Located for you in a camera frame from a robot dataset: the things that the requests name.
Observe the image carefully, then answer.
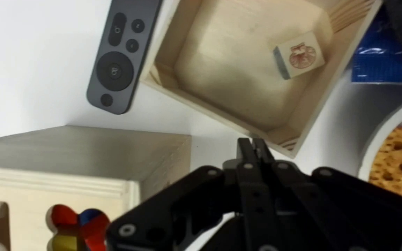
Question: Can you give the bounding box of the blue snack packet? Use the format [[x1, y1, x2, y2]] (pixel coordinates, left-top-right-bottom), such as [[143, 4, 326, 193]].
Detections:
[[351, 8, 402, 85]]

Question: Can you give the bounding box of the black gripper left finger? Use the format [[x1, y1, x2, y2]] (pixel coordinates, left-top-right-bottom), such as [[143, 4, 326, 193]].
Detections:
[[105, 136, 261, 251]]

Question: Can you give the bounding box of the small printed wooden cube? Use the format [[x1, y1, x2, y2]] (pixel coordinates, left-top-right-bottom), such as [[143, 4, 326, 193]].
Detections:
[[273, 30, 327, 80]]

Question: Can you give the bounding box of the multicoloured toy block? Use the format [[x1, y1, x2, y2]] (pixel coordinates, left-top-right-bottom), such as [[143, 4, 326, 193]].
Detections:
[[47, 203, 112, 251]]

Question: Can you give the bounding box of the white bowl with cereal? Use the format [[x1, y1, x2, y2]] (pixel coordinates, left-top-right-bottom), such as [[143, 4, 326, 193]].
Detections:
[[356, 92, 402, 206]]

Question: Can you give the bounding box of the wooden shape sorter box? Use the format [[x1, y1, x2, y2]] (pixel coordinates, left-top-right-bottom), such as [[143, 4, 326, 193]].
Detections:
[[0, 124, 193, 251]]

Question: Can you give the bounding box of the grey remote control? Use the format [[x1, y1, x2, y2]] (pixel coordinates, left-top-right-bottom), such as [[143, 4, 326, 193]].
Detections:
[[86, 0, 165, 115]]

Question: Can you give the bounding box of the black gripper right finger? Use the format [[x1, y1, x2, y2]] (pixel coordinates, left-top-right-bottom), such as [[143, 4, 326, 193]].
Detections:
[[253, 138, 402, 251]]

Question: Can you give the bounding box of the open wooden box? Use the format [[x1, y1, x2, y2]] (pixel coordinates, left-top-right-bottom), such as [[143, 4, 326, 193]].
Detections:
[[140, 0, 384, 159]]

